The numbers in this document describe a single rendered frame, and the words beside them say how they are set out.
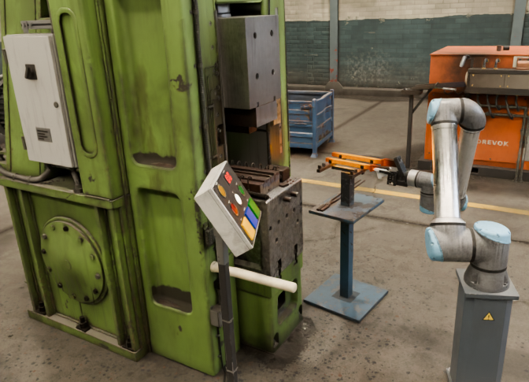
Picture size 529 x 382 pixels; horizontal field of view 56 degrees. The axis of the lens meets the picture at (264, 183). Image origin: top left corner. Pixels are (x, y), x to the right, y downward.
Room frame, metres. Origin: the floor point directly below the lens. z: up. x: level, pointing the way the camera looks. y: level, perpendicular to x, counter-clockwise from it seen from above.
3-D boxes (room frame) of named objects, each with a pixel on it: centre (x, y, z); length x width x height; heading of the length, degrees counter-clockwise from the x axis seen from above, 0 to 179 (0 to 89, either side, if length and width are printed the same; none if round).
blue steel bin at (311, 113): (6.47, -0.29, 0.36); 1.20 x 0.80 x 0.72; 65
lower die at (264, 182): (2.47, 0.15, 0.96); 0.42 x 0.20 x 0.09; 59
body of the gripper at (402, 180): (2.55, -0.74, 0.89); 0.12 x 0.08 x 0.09; 50
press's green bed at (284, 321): (2.53, 0.13, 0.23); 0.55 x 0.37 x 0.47; 59
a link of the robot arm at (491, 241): (1.92, -0.96, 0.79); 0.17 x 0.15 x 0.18; 82
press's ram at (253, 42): (2.51, 0.13, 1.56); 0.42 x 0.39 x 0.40; 59
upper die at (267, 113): (2.47, 0.15, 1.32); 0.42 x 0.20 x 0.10; 59
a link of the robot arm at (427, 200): (2.44, -0.88, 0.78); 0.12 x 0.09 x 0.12; 82
